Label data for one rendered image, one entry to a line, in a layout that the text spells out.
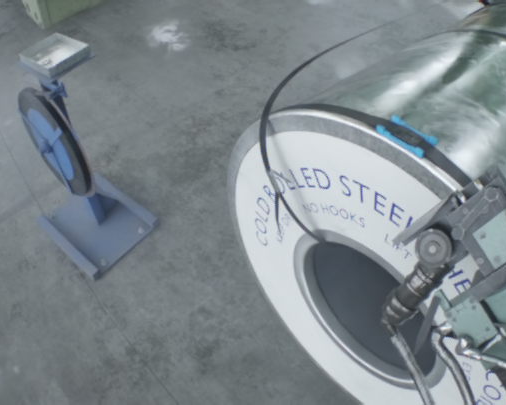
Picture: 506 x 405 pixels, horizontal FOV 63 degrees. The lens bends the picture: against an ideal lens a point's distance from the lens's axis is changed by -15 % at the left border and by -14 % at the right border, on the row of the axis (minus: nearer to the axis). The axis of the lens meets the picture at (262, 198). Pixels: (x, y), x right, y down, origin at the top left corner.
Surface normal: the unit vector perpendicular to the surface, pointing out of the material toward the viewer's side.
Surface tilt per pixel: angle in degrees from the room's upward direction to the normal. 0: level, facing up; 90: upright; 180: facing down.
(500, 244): 58
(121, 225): 0
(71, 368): 0
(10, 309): 0
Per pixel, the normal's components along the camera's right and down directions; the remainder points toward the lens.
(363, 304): 0.22, -0.42
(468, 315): -0.52, 0.14
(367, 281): 0.36, -0.25
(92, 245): -0.04, -0.69
